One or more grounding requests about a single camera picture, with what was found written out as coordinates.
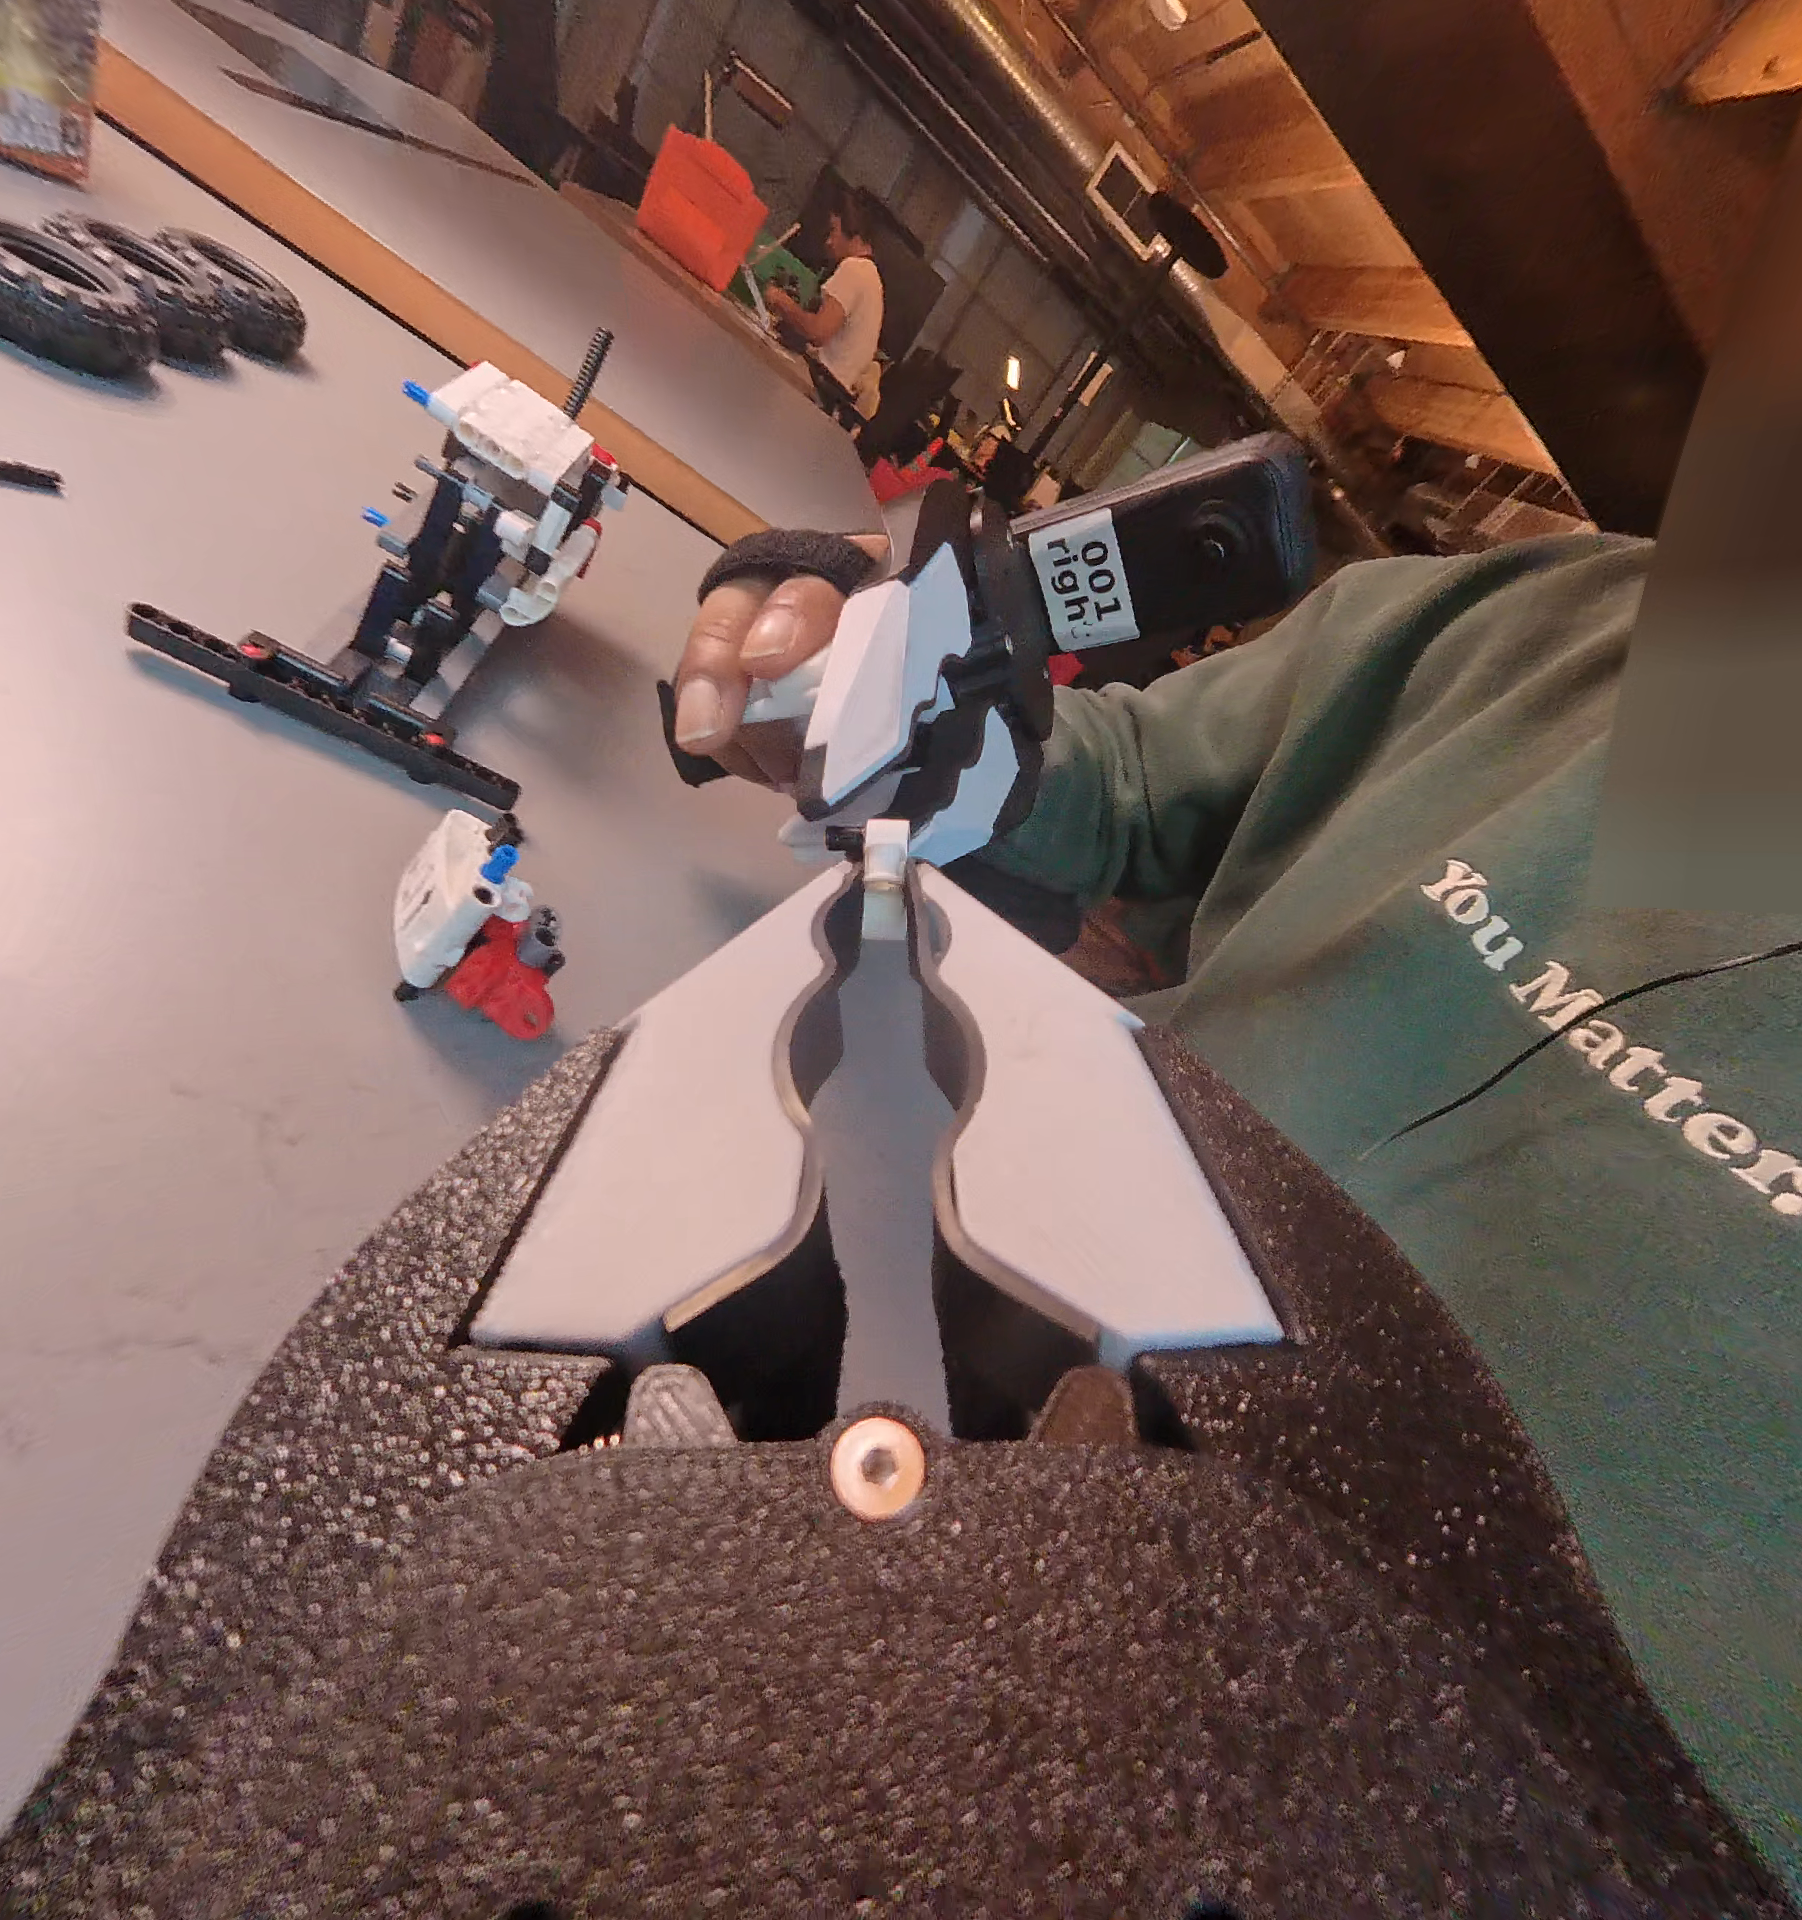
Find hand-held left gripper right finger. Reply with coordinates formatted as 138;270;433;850
908;870;1291;1435

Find black toy tyre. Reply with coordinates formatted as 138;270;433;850
153;226;311;361
47;212;237;368
0;205;160;383

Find wooden plank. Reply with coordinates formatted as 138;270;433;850
91;41;779;549

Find person's right forearm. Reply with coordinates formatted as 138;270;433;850
977;527;1653;962

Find grey desk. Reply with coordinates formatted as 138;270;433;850
0;121;1142;1861

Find grey neighbouring table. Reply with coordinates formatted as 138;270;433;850
106;0;903;537

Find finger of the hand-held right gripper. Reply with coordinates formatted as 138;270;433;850
800;566;985;816
902;698;1044;870

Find white three-hole brick connector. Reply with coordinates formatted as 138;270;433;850
860;816;917;947

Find black clip-on cable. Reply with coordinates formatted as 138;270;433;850
1346;916;1802;1172

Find red crate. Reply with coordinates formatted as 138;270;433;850
868;430;959;506

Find partly built toy brick vehicle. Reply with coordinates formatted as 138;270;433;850
123;325;634;816

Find person's right hand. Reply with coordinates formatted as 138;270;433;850
673;530;895;797

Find person's green sweater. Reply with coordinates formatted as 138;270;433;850
1142;527;1802;1920

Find orange bin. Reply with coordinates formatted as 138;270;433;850
637;128;772;292

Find red white black brick subassembly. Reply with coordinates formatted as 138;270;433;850
391;809;573;1044

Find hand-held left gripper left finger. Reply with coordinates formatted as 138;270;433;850
468;870;875;1435

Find toy truck box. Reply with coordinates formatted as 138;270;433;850
0;0;108;181

